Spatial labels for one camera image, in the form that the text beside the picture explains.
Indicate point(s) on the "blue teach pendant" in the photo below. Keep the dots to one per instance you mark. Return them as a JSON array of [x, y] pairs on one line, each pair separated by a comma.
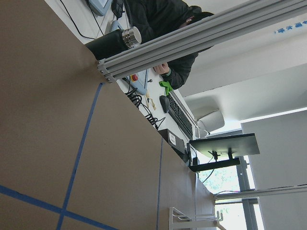
[[139, 80], [100, 8]]

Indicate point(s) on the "black monitor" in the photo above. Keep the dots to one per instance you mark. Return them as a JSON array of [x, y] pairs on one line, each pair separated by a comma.
[[226, 151]]

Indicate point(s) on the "black thermos bottle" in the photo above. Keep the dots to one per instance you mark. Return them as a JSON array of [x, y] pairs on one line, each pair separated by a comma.
[[114, 43]]

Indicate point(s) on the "black keyboard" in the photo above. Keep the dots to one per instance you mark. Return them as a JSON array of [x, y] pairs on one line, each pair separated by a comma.
[[180, 118]]

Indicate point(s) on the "white wire cup rack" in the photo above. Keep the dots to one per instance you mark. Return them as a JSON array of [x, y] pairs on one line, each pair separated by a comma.
[[179, 220]]

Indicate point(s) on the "aluminium frame post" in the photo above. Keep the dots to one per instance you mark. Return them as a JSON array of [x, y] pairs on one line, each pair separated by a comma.
[[236, 21]]

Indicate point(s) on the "black computer mouse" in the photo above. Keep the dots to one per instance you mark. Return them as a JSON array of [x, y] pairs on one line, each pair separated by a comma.
[[165, 103]]

